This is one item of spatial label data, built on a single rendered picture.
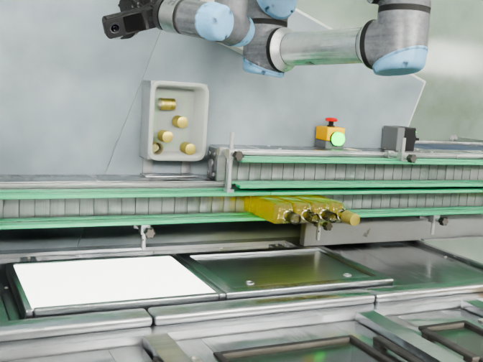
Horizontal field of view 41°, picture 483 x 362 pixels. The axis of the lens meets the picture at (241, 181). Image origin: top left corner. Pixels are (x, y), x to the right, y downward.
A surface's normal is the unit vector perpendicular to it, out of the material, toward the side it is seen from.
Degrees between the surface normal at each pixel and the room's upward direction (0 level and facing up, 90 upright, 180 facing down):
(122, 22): 23
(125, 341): 0
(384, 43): 73
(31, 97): 0
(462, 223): 0
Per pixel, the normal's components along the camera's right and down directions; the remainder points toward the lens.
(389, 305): 0.07, -0.99
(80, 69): 0.43, 0.16
